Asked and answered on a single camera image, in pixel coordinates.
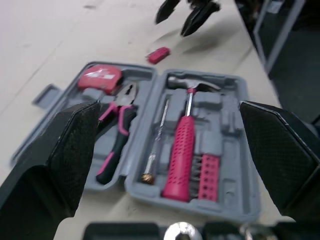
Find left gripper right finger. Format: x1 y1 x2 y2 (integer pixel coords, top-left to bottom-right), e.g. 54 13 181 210
239 100 320 219

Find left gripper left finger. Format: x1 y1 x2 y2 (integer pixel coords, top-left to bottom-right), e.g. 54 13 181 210
0 99 102 240

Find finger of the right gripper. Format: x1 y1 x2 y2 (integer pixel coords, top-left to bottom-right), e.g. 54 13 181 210
180 3 222 39
154 0 180 25

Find pink bit holder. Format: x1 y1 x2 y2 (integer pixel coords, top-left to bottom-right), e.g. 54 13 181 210
190 153 221 202
146 46 172 65

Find grey tool case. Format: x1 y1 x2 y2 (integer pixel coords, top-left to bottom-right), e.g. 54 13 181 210
10 60 264 224

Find pink and black pliers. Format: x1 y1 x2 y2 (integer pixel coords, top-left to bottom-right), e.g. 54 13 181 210
95 82 139 186

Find red tape measure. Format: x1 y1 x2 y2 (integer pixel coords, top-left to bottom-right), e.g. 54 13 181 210
77 65 124 95

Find clear test pen screwdriver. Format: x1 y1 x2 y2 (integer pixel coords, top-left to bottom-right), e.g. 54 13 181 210
140 98 171 187

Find pink handled hammer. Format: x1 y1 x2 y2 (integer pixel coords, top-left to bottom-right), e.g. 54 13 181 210
161 75 222 203

